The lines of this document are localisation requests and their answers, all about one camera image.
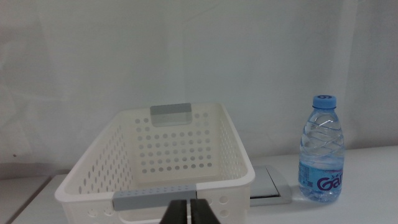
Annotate white perforated plastic basket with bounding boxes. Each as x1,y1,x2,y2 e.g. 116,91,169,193
54,102,256,224

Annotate clear water bottle blue cap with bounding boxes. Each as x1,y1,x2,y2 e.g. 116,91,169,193
298,95,345,203

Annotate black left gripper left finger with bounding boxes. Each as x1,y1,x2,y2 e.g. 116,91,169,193
160,199,187,224

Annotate white fabric backdrop curtain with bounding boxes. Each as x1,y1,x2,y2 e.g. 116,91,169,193
0,0,398,181

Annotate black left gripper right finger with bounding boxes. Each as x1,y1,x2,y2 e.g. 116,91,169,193
190,198,221,224

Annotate grey table cable hatch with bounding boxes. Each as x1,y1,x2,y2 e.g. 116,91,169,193
249,164,292,207

